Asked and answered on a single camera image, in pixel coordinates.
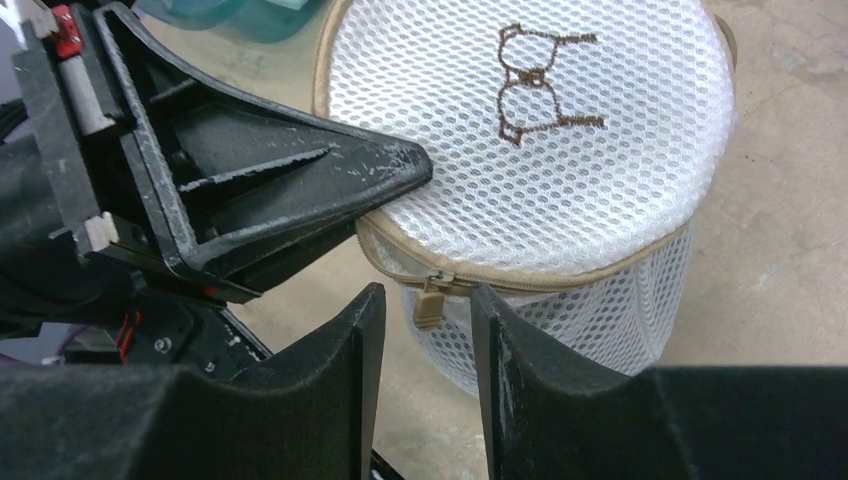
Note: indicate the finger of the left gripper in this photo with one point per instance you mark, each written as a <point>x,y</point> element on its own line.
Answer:
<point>213,173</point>
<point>278,258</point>

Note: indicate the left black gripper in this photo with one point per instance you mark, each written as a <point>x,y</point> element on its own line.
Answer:
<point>75,197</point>

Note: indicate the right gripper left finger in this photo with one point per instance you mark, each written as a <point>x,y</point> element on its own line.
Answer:
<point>199,424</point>

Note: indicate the teal plastic bin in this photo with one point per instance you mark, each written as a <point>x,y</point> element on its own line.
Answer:
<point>253,20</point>

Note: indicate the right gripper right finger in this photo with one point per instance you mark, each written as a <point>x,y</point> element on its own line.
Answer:
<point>550,413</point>

